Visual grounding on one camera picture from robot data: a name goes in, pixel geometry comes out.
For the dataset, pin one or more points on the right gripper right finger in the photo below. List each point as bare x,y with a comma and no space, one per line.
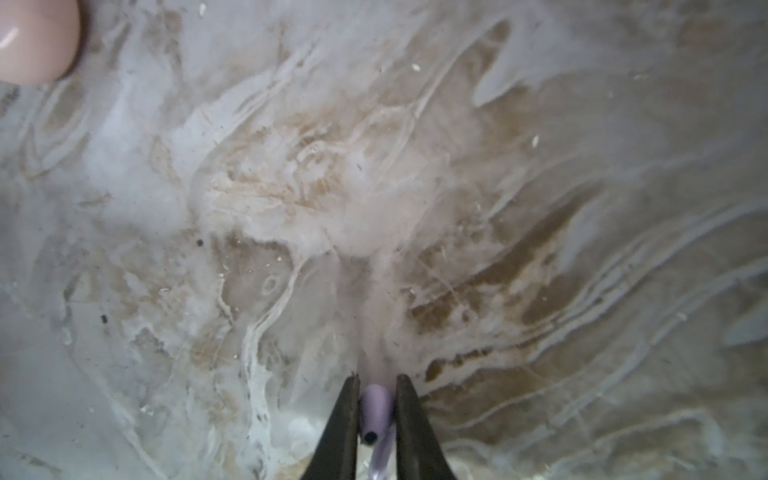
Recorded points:
418,452

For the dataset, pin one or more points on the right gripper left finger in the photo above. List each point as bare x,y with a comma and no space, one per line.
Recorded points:
335,457

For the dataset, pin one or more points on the pink earbud charging case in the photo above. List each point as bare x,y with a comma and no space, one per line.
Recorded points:
39,40

